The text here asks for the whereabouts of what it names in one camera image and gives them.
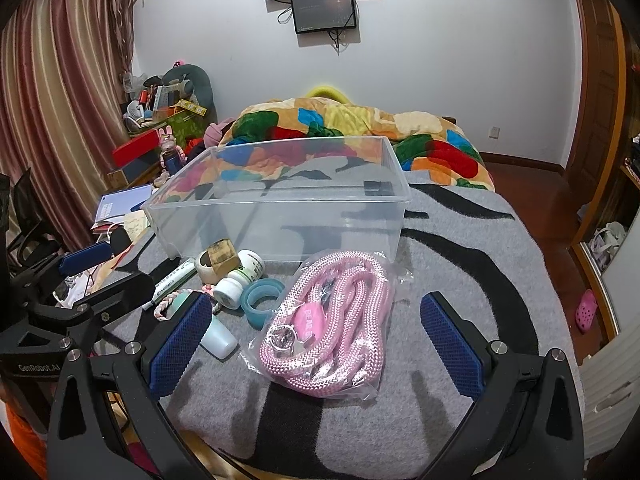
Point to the small brown cardboard box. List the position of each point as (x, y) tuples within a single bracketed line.
[(222, 255)]

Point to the grey black striped blanket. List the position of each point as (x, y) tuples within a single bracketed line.
[(450, 260)]

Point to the white wall socket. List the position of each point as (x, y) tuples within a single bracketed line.
[(494, 132)]

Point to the white bag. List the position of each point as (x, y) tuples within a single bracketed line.
[(609, 242)]

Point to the small black wall monitor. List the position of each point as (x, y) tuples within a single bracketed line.
[(324, 10)]

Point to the pink plush hat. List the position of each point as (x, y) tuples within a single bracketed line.
[(215, 134)]

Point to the wooden wardrobe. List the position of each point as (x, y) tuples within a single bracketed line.
[(600, 110)]

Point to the colourful patterned quilt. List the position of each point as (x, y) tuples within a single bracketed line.
[(440, 155)]

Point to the yellow pillow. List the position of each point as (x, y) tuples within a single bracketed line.
[(327, 92)]

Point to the black chair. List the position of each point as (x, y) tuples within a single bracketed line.
[(22, 210)]

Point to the small white tube bottle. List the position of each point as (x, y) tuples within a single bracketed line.
[(220, 340)]

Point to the pink clog shoe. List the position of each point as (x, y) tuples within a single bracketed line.
[(586, 310)]

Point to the white marker pen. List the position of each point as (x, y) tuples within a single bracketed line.
[(172, 280)]

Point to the blue notebook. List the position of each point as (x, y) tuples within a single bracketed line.
[(122, 202)]

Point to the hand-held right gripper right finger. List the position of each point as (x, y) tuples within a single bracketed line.
[(452, 345)]

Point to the orange cloth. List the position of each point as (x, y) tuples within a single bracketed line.
[(27, 442)]

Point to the beige tape roll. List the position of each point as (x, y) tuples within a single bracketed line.
[(202, 270)]

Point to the teal tape roll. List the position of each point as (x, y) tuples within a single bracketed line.
[(247, 306)]

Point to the white bottle with green label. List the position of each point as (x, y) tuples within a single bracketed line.
[(235, 285)]

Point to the pink bunny drink bottle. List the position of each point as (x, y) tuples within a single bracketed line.
[(171, 155)]

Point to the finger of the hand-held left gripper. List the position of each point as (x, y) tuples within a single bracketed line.
[(85, 257), (125, 291)]

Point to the green cardboard box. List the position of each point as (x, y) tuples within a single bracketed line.
[(182, 117)]

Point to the red box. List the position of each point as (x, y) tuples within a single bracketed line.
[(136, 147)]

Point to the pink beige curtain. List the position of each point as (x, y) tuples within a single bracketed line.
[(60, 110)]

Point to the clear plastic storage box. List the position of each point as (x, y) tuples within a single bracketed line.
[(280, 220)]

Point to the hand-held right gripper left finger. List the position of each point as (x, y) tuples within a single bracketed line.
[(177, 345)]

